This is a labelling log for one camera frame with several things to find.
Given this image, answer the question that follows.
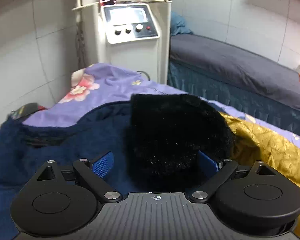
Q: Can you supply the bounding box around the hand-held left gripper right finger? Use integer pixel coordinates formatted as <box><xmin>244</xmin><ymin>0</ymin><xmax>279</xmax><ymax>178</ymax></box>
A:
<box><xmin>189</xmin><ymin>151</ymin><xmax>278</xmax><ymax>203</ymax></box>

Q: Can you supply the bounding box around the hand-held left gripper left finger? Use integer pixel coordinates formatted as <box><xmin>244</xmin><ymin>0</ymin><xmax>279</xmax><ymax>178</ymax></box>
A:
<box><xmin>36</xmin><ymin>151</ymin><xmax>123</xmax><ymax>204</ymax></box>

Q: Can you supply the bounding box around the black furry garment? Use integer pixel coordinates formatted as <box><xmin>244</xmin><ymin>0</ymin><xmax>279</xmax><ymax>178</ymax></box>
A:
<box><xmin>124</xmin><ymin>93</ymin><xmax>237</xmax><ymax>192</ymax></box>

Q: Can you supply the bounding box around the navy blue garment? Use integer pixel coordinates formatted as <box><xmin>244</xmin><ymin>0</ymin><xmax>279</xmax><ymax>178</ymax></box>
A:
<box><xmin>0</xmin><ymin>101</ymin><xmax>150</xmax><ymax>240</ymax></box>

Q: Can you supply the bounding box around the gold satin garment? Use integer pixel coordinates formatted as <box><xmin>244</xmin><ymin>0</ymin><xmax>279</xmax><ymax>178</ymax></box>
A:
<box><xmin>219</xmin><ymin>112</ymin><xmax>300</xmax><ymax>239</ymax></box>

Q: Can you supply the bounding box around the teal bed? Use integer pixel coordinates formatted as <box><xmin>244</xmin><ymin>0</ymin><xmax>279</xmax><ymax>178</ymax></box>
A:
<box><xmin>167</xmin><ymin>61</ymin><xmax>300</xmax><ymax>140</ymax></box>

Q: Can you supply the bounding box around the purple floral bedsheet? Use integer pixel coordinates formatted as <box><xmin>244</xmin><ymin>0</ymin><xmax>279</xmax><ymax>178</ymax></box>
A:
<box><xmin>22</xmin><ymin>63</ymin><xmax>300</xmax><ymax>143</ymax></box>

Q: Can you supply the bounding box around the black and red object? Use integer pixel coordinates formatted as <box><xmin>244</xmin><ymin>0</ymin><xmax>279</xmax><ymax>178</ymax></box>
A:
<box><xmin>7</xmin><ymin>102</ymin><xmax>50</xmax><ymax>120</ymax></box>

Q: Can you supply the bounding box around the grey massage bed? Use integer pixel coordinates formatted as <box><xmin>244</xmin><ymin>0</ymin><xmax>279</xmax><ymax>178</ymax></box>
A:
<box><xmin>169</xmin><ymin>34</ymin><xmax>300</xmax><ymax>114</ymax></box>

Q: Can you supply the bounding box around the white machine with control panel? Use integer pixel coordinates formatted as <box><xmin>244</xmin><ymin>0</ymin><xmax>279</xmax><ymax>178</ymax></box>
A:
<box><xmin>72</xmin><ymin>0</ymin><xmax>172</xmax><ymax>85</ymax></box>

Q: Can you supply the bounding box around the teal pillow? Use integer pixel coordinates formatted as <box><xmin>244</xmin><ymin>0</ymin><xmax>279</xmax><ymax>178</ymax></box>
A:
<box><xmin>170</xmin><ymin>11</ymin><xmax>194</xmax><ymax>37</ymax></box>

